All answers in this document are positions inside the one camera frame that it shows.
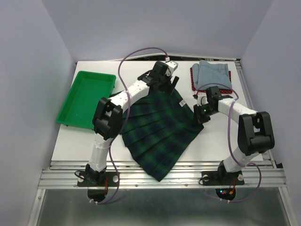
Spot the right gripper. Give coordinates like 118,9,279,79
191,103,217,126

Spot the green navy plaid skirt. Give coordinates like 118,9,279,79
121,90,204,181

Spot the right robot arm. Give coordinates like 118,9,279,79
192,86,275,186

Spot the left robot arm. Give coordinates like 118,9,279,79
84,60,179,186

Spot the red polka dot skirt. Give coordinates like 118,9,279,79
189,67,233,94

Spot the light blue denim skirt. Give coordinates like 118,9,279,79
192,60,232,90

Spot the green plastic tray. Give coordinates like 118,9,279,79
56,71,116,129

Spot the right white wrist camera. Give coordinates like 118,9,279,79
193,93,207,106

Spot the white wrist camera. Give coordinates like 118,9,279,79
165,61,178,76
193,93,207,106

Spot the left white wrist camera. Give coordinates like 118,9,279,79
165,61,178,76

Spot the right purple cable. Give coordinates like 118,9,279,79
196,84,263,203

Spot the purple cable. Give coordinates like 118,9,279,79
88,48,170,205
196,84,263,203

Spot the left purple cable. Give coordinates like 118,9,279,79
88,48,170,205

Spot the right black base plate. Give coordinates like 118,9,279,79
198,171,245,186

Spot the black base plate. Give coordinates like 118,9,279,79
74,170,119,187
198,171,245,186

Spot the aluminium rail frame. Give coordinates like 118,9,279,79
30,58,298,226

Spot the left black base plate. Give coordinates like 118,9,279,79
74,170,119,187

